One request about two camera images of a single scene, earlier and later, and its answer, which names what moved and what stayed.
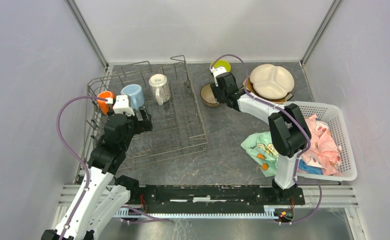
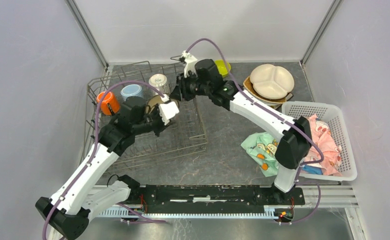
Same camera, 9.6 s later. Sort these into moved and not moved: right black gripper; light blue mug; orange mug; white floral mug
Moved: right black gripper
Not moved: white floral mug; orange mug; light blue mug
